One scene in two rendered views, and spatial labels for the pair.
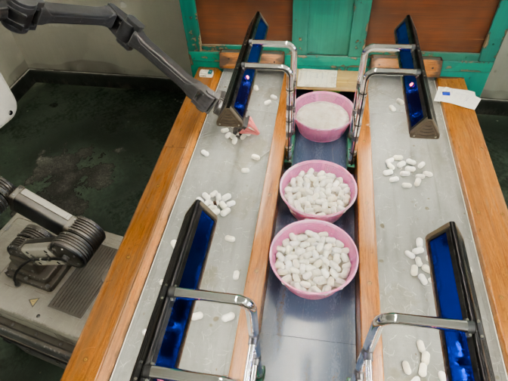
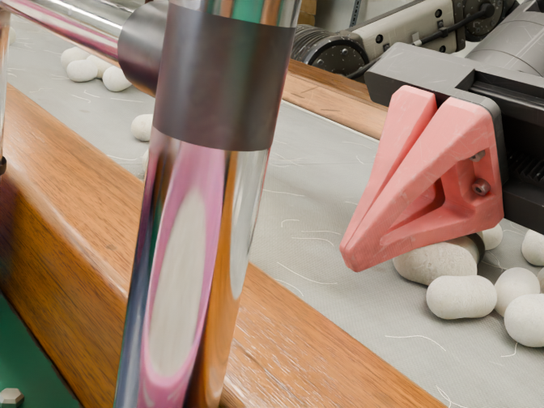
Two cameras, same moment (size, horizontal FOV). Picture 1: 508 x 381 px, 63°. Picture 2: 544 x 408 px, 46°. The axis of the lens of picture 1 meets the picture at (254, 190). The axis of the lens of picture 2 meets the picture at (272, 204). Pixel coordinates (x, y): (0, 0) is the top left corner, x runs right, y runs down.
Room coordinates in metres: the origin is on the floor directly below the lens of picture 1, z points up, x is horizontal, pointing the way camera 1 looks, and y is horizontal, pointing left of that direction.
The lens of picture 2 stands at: (1.41, -0.26, 0.86)
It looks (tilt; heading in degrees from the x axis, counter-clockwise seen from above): 19 degrees down; 126
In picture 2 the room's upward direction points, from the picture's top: 12 degrees clockwise
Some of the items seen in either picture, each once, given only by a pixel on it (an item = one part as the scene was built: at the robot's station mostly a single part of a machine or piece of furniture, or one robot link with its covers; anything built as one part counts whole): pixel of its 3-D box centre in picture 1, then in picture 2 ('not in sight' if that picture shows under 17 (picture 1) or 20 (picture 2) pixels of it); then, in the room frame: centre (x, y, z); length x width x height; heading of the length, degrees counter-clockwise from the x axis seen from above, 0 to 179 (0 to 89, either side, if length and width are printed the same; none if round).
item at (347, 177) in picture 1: (317, 195); not in sight; (0.97, -0.22, 0.72); 0.27 x 0.27 x 0.10
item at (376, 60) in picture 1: (404, 65); not in sight; (1.60, -0.70, 0.83); 0.30 x 0.06 x 0.07; 79
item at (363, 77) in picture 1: (380, 112); not in sight; (1.19, -0.47, 0.90); 0.20 x 0.19 x 0.45; 169
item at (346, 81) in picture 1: (325, 79); not in sight; (1.61, -0.35, 0.77); 0.33 x 0.15 x 0.01; 79
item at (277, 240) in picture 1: (312, 262); not in sight; (0.70, -0.17, 0.72); 0.27 x 0.27 x 0.10
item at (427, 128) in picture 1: (415, 68); not in sight; (1.18, -0.55, 1.08); 0.62 x 0.08 x 0.07; 169
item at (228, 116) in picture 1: (246, 61); not in sight; (1.29, 0.00, 1.08); 0.62 x 0.08 x 0.07; 169
